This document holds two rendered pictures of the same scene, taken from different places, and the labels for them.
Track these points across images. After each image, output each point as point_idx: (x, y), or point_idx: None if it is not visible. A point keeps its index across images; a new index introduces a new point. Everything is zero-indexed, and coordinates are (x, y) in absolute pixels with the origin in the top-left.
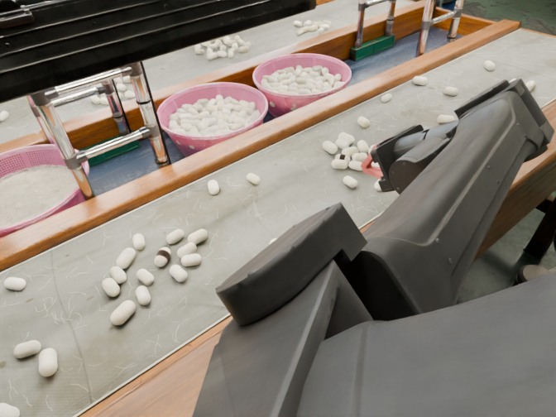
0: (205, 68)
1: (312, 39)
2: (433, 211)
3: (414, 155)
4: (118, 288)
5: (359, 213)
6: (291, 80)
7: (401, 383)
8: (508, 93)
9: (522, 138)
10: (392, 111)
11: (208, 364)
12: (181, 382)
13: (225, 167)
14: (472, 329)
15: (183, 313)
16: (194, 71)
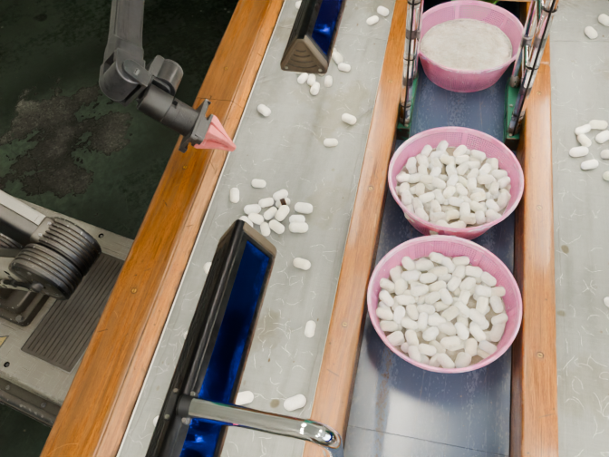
0: (600, 257)
1: (549, 428)
2: None
3: (167, 63)
4: None
5: (236, 168)
6: (458, 301)
7: None
8: (119, 44)
9: (110, 33)
10: (290, 313)
11: (240, 49)
12: (244, 40)
13: (366, 141)
14: None
15: (279, 63)
16: (601, 240)
